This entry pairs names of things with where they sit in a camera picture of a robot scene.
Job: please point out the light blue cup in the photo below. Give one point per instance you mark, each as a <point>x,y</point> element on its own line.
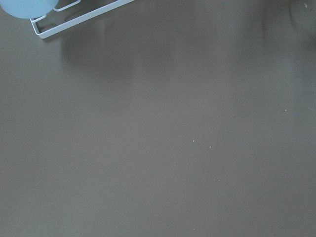
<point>27,9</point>

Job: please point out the white wire cup rack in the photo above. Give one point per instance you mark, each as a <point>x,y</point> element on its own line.
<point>69,13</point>

